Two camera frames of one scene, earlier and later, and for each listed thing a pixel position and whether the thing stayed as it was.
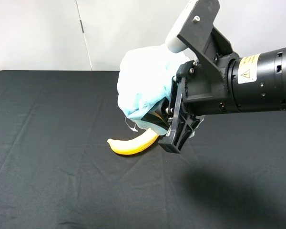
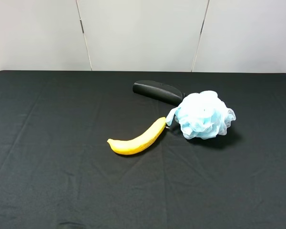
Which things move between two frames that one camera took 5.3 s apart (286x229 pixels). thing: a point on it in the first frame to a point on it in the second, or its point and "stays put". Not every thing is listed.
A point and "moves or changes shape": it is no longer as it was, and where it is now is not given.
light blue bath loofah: [146, 78] moves or changes shape
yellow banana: [134, 145] stays put
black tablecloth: [51, 167] stays put
